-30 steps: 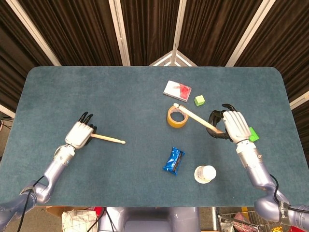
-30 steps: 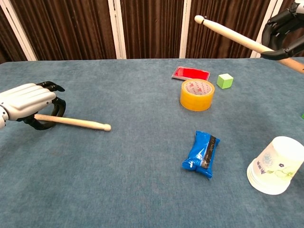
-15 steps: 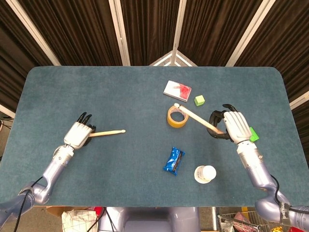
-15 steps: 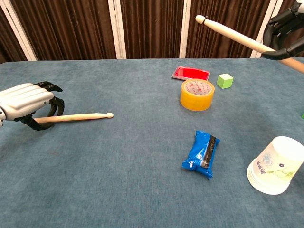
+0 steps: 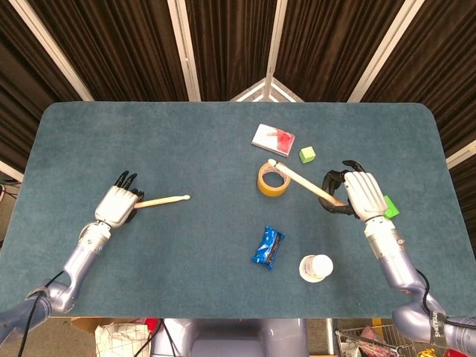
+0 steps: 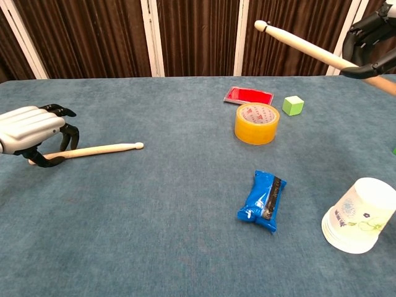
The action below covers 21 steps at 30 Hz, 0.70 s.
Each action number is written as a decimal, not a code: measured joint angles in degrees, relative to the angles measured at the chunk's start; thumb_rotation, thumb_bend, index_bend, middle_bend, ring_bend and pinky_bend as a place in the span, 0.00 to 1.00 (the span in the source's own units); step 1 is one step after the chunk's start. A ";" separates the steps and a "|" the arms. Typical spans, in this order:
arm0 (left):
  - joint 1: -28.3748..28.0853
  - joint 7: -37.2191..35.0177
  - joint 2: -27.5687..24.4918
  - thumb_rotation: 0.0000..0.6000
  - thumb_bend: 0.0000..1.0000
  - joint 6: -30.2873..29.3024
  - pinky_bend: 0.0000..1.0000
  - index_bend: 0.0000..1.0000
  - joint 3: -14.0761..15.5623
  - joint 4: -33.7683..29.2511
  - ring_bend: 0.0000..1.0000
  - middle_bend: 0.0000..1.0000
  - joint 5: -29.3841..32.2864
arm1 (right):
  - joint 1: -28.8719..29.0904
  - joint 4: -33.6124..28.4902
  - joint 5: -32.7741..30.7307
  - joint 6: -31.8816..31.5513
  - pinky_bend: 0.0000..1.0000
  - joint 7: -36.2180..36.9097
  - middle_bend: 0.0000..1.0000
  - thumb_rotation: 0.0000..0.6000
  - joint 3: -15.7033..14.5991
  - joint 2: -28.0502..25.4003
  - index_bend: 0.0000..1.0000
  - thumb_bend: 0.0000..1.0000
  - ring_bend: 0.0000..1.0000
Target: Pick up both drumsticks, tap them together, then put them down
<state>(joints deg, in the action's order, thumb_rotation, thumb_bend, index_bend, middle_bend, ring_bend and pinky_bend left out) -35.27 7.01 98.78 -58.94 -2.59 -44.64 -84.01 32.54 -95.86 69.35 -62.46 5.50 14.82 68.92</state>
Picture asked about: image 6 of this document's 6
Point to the blue snack packet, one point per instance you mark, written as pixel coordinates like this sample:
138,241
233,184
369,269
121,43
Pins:
258,204

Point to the white partition frame post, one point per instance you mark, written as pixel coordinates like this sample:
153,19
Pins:
241,37
24,40
153,37
351,18

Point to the wooden drumstick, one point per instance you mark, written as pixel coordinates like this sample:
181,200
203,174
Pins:
303,45
102,150

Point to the blue felt table cover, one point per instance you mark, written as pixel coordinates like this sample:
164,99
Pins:
139,216

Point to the red white flat pack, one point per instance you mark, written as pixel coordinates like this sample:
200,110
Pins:
247,95

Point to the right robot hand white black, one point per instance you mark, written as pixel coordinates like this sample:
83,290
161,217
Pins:
371,69

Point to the light green cube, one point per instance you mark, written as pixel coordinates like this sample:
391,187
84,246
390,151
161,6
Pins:
292,106

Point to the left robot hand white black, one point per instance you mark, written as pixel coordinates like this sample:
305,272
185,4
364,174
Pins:
28,127

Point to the brown curtain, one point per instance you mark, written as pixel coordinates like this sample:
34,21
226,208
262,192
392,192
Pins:
92,37

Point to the yellow tape roll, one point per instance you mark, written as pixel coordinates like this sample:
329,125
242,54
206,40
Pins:
256,131

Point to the white paper cup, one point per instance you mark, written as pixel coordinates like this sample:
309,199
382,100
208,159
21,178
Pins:
355,216

